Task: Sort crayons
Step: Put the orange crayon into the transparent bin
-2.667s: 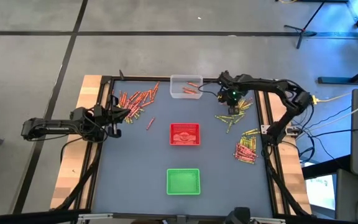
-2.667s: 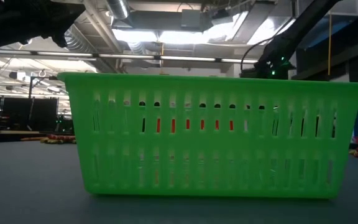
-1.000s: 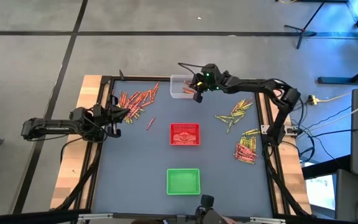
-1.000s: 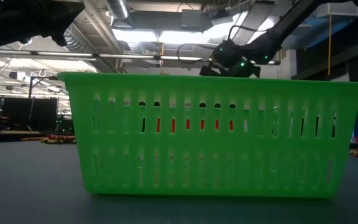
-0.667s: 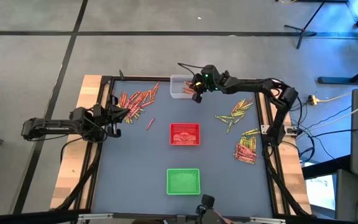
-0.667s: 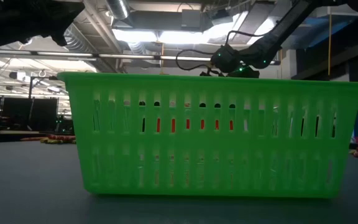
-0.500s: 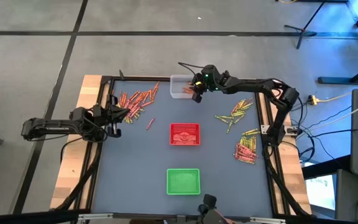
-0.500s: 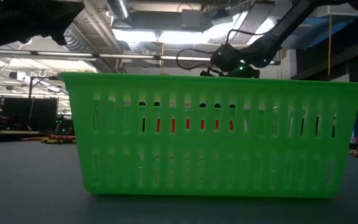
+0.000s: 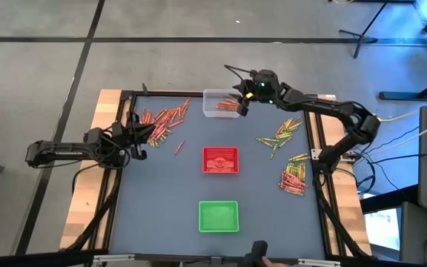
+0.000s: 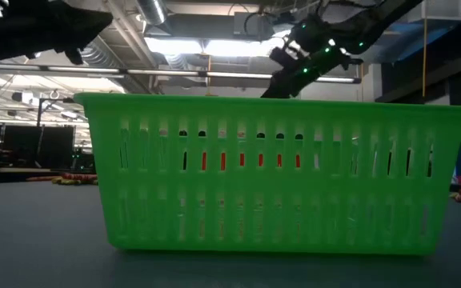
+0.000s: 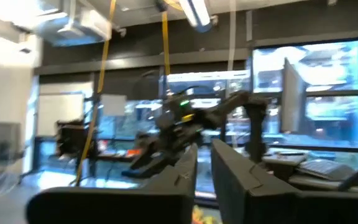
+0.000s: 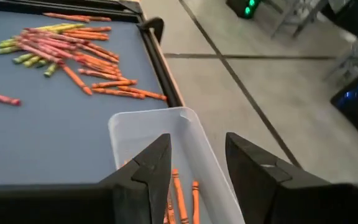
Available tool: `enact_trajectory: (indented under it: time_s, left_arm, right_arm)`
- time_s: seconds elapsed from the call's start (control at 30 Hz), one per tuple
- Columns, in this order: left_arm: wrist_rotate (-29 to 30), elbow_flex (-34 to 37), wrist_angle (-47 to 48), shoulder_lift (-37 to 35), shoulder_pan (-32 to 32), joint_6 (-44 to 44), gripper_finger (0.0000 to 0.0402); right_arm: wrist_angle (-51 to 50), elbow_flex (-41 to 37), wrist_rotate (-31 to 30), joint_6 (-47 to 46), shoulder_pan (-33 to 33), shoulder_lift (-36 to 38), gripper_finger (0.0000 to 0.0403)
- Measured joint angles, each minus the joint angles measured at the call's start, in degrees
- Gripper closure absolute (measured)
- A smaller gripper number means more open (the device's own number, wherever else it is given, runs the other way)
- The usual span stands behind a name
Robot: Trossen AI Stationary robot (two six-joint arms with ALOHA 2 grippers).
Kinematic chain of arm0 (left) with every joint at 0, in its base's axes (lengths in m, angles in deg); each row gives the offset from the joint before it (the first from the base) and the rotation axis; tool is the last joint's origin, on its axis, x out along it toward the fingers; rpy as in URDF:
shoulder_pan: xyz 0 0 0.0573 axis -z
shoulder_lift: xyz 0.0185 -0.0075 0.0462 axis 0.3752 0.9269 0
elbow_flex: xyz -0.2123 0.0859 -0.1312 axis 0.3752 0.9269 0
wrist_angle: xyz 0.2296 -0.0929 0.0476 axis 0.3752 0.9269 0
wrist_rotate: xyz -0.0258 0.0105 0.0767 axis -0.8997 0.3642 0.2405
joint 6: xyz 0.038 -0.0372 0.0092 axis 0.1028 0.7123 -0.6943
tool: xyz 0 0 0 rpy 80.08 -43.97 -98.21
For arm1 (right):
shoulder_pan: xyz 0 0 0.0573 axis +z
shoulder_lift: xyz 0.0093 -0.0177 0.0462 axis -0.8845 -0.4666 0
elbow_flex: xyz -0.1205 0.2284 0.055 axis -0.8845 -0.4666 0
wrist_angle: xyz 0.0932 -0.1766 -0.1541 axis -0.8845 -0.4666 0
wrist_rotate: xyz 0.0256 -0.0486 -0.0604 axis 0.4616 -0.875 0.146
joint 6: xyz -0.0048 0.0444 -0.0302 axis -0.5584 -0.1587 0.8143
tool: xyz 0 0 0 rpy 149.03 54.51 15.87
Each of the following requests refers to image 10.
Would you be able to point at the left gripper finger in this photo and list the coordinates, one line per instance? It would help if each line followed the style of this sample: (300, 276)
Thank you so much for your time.
(94, 26)

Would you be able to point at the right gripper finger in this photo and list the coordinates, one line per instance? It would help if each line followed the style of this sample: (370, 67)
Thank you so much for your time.
(290, 82)
(283, 56)

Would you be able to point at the orange crayon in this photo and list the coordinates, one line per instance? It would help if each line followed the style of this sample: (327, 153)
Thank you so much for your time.
(42, 178)

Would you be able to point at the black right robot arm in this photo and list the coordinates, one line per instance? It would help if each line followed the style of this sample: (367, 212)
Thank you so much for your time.
(378, 22)

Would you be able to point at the grey ceiling unit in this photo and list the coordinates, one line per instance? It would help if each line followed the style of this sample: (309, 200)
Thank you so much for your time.
(252, 26)

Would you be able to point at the long strip light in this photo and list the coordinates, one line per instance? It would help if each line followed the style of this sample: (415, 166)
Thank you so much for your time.
(166, 73)

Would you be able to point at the red plastic basket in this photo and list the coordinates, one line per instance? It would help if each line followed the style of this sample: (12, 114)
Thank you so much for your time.
(223, 161)

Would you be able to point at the black monitor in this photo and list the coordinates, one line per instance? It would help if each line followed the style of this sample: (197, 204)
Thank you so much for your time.
(56, 146)

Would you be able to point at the green plastic basket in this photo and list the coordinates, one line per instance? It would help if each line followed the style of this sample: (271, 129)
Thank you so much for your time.
(254, 200)

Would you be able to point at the white ceiling box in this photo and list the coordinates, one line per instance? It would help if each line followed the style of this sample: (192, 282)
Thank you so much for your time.
(440, 10)

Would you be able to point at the yellow green crayon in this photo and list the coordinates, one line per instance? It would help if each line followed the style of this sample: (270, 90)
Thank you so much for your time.
(454, 195)
(70, 182)

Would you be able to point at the silver ventilation duct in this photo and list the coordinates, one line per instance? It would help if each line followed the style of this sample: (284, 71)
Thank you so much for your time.
(152, 10)

